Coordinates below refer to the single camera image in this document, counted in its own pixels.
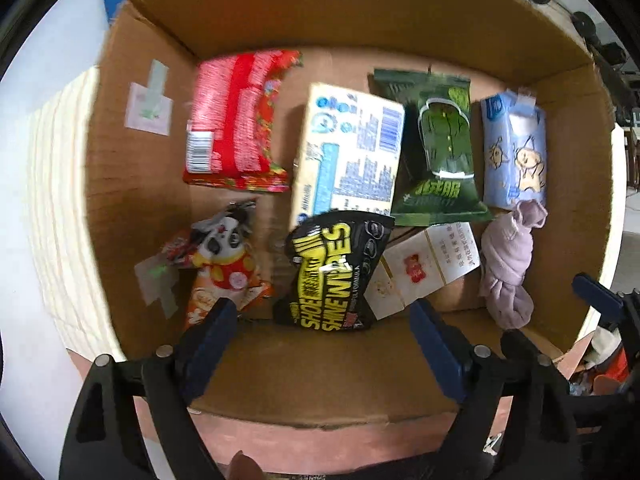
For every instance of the striped pink cat tablecloth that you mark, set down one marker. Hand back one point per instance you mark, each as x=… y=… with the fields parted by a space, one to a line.
x=55 y=210

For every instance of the green snack packet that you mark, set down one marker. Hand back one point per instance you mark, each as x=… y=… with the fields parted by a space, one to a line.
x=445 y=160

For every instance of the cardboard box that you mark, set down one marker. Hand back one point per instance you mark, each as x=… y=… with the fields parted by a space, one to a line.
x=350 y=25

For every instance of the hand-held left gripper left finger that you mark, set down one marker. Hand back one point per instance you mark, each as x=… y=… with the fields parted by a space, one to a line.
x=210 y=345

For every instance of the red snack packet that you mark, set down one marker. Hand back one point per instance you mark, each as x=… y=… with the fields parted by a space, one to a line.
x=230 y=120

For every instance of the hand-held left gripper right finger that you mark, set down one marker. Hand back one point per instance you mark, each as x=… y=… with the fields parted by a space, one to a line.
x=437 y=350

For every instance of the red and white object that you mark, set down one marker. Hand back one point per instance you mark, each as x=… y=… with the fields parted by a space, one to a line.
x=607 y=360

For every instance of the orange panda snack packet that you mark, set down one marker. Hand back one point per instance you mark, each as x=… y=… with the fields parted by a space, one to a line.
x=225 y=260

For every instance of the white and blue tissue pack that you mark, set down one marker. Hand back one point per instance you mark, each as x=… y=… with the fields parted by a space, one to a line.
x=350 y=160

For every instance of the black shoe wipes packet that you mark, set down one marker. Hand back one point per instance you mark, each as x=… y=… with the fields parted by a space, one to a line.
x=330 y=270

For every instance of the purple sock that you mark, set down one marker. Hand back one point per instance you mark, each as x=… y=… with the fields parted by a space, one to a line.
x=505 y=270

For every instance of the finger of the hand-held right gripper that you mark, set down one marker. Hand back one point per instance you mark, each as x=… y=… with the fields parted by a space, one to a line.
x=597 y=295

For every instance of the person's left hand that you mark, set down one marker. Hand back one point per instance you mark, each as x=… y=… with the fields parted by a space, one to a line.
x=245 y=467

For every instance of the light blue tissue pack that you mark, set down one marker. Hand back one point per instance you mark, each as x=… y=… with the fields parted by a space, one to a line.
x=515 y=160

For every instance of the small white carton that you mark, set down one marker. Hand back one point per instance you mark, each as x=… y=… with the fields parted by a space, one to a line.
x=425 y=265

